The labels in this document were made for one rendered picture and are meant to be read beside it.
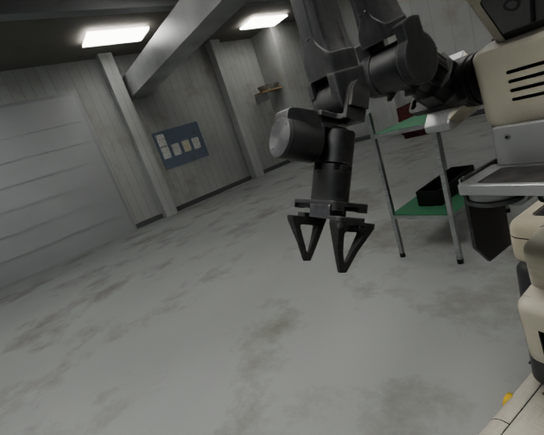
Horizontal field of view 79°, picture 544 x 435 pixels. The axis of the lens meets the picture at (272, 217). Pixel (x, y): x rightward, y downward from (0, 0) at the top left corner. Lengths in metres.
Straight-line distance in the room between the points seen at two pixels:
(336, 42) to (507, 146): 0.30
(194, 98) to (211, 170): 1.98
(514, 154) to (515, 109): 0.07
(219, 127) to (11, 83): 4.69
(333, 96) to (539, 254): 0.43
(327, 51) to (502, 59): 0.26
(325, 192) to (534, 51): 0.33
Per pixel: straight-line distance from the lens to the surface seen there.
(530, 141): 0.61
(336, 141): 0.50
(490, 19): 0.60
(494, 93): 0.64
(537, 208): 1.07
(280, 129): 0.47
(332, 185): 0.49
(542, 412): 1.26
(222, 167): 9.78
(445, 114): 0.70
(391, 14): 0.61
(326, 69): 0.51
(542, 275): 0.73
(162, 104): 9.43
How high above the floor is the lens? 1.21
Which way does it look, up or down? 14 degrees down
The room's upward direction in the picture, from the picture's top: 19 degrees counter-clockwise
